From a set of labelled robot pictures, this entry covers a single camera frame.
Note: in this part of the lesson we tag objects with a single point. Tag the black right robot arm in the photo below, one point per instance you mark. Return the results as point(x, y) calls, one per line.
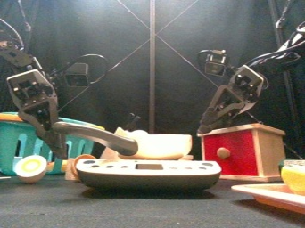
point(283, 55)

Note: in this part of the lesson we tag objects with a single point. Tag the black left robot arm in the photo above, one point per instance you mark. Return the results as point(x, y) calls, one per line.
point(14, 56)

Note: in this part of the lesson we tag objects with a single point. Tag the brown toy egg shell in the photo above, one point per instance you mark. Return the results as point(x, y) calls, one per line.
point(81, 160)

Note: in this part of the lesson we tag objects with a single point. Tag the white egg half yellow yolk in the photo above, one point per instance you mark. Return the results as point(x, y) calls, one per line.
point(30, 168)

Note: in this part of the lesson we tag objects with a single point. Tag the orange toy food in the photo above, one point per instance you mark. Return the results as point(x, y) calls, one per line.
point(8, 117)

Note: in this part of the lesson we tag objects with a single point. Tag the teal plastic basket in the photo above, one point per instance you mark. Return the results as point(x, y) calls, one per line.
point(16, 139)

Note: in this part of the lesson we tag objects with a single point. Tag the red wooden drawer box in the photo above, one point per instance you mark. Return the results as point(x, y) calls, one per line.
point(234, 154)

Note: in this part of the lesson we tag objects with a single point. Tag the yellow toy fruit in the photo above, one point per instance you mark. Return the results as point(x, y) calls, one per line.
point(295, 178)

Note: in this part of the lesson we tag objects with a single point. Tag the grey digital kitchen scale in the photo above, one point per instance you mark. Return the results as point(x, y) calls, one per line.
point(148, 175)

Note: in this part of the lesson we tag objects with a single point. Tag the white orange rimmed plate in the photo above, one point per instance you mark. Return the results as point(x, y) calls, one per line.
point(274, 197)

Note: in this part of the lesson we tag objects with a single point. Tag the dark slanted frame pole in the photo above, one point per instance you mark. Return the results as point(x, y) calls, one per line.
point(283, 89)

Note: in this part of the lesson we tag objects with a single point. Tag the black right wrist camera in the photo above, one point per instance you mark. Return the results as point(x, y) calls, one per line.
point(215, 63)

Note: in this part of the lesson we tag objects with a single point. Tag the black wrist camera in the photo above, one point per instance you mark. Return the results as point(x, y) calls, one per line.
point(77, 75)
point(215, 63)

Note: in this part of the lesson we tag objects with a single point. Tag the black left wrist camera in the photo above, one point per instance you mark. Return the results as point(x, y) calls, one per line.
point(77, 75)

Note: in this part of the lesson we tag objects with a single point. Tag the grey vertical frame pole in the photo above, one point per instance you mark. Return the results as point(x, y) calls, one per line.
point(152, 59)

